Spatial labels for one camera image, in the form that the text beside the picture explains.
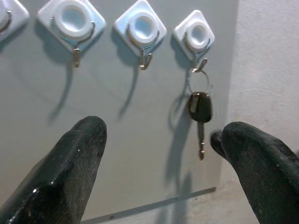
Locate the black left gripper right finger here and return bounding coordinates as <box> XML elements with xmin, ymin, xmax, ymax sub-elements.
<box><xmin>210</xmin><ymin>121</ymin><xmax>299</xmax><ymax>224</ymax></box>

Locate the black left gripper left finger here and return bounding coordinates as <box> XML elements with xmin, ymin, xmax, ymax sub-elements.
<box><xmin>0</xmin><ymin>116</ymin><xmax>107</xmax><ymax>224</ymax></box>

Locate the black head key with ring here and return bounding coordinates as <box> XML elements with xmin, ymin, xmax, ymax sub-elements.
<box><xmin>188</xmin><ymin>69</ymin><xmax>214</xmax><ymax>161</ymax></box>

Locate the grey hook board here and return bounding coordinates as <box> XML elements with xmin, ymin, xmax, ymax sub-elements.
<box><xmin>0</xmin><ymin>0</ymin><xmax>239</xmax><ymax>221</ymax></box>

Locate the white diamond adhesive hook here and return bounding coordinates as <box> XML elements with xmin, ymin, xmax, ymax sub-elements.
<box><xmin>0</xmin><ymin>0</ymin><xmax>30</xmax><ymax>36</ymax></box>
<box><xmin>36</xmin><ymin>0</ymin><xmax>107</xmax><ymax>69</ymax></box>
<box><xmin>112</xmin><ymin>0</ymin><xmax>168</xmax><ymax>70</ymax></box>
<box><xmin>172</xmin><ymin>9</ymin><xmax>215</xmax><ymax>74</ymax></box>

